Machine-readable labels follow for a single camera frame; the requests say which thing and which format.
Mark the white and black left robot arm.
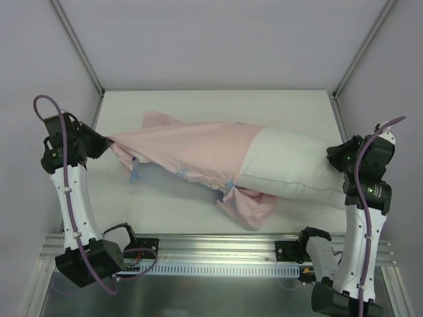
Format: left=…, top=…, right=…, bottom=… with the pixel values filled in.
left=41, top=112, right=138, bottom=287

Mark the aluminium frame post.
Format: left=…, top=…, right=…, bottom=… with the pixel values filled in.
left=48, top=0, right=105, bottom=98
left=332, top=0, right=397, bottom=100

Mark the white slotted cable duct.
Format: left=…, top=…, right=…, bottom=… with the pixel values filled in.
left=117, top=261, right=300, bottom=279

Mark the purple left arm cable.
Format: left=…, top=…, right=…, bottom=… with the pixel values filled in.
left=33, top=95, right=118, bottom=296

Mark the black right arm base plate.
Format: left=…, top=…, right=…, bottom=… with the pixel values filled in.
left=274, top=240, right=305, bottom=264

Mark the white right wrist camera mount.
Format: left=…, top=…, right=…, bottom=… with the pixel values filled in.
left=374, top=122, right=396, bottom=145

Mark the thin purple base cable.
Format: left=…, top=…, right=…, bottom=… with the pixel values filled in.
left=280, top=277, right=315, bottom=291
left=49, top=247, right=159, bottom=295

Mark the thin purple right base cable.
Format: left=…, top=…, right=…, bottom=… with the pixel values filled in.
left=280, top=277, right=315, bottom=291

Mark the thin purple left base cable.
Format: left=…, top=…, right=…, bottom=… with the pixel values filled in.
left=49, top=247, right=159, bottom=295

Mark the blue and pink printed pillowcase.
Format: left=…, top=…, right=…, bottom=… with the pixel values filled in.
left=110, top=112, right=277, bottom=230

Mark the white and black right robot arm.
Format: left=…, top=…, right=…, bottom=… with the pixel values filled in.
left=296, top=131, right=395, bottom=316

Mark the aluminium mounting rail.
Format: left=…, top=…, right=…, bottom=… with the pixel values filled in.
left=40, top=233, right=398, bottom=267

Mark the white pillow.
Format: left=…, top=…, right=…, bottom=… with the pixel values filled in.
left=236, top=127, right=345, bottom=209

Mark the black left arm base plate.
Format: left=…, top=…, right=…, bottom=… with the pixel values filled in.
left=122, top=237, right=159, bottom=260

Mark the right aluminium frame post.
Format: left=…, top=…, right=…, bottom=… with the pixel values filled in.
left=332, top=0, right=397, bottom=100

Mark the left aluminium frame post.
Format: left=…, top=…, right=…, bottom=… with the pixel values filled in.
left=48, top=0, right=105, bottom=98

